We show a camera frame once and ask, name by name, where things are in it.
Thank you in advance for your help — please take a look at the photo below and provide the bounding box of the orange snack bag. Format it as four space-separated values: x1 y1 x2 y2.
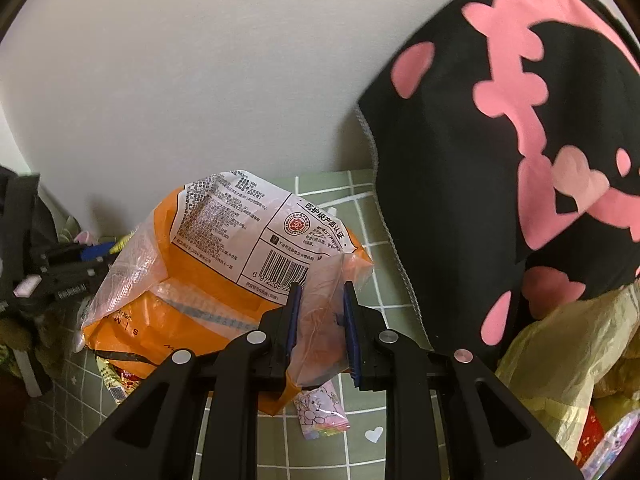
81 170 372 414

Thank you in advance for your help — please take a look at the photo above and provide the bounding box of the yellow-green plastic trash bag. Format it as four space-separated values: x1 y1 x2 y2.
496 282 639 457

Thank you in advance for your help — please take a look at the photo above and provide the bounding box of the Kleenex tissue pack wrapper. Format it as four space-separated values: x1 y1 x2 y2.
582 410 639 480

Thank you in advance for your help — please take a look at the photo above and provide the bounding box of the small pink candy wrapper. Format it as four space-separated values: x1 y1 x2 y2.
293 380 350 440

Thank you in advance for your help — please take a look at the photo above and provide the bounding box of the green grid table cloth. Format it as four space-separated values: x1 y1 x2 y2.
19 169 452 480

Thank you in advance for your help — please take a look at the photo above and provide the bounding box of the colourful snack wrapper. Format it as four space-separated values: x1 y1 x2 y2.
96 356 141 404

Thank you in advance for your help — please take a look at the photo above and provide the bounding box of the black pink printed garment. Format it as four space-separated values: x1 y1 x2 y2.
357 0 639 366

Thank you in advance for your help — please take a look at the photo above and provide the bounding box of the red snack wrapper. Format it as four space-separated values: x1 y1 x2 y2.
574 405 615 468

